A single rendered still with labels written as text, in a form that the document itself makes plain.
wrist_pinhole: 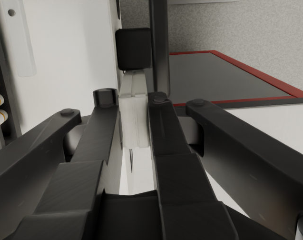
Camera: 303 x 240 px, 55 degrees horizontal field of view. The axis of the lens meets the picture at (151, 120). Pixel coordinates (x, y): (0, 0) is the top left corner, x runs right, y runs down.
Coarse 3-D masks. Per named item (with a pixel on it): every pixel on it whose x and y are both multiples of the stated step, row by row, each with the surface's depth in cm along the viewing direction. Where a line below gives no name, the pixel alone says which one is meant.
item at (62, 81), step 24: (0, 0) 25; (24, 0) 25; (48, 0) 25; (72, 0) 25; (0, 24) 26; (48, 24) 26; (72, 24) 26; (48, 48) 26; (72, 48) 27; (48, 72) 27; (72, 72) 27; (24, 96) 28; (48, 96) 28; (72, 96) 28; (24, 120) 29
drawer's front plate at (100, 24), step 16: (80, 0) 17; (96, 0) 17; (112, 0) 19; (96, 16) 17; (112, 16) 18; (96, 32) 17; (112, 32) 18; (96, 48) 18; (112, 48) 18; (96, 64) 18; (112, 64) 18; (96, 80) 18; (112, 80) 18; (128, 160) 24; (128, 176) 23; (128, 192) 22
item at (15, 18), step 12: (12, 0) 24; (12, 12) 24; (24, 12) 25; (12, 24) 25; (24, 24) 25; (12, 36) 25; (24, 36) 25; (12, 48) 25; (24, 48) 25; (24, 60) 26; (24, 72) 26; (36, 72) 27
